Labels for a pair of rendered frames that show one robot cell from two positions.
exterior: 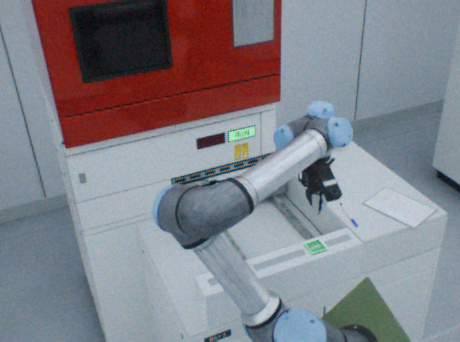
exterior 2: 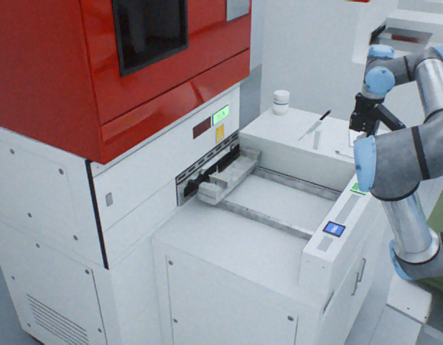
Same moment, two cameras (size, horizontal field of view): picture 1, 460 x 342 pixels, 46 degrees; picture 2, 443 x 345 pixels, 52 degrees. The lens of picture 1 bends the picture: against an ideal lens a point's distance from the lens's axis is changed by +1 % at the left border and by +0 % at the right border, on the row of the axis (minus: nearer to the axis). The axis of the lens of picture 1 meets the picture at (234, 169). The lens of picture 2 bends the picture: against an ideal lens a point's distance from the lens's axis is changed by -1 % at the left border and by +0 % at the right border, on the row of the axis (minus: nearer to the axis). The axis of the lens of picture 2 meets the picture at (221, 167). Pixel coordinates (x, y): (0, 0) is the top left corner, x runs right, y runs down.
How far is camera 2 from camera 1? 1.10 m
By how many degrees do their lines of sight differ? 30
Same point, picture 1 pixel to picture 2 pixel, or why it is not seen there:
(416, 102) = not seen: hidden behind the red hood
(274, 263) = (347, 213)
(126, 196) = (143, 208)
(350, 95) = not seen: hidden behind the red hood
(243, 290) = (425, 227)
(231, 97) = (223, 76)
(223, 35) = (220, 9)
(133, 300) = (148, 324)
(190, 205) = (441, 141)
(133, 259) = (148, 278)
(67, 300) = not seen: outside the picture
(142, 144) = (155, 144)
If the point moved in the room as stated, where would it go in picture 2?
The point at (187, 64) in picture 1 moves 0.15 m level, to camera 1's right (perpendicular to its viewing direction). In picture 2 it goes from (197, 44) to (235, 36)
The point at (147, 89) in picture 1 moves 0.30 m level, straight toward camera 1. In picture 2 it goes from (169, 76) to (244, 106)
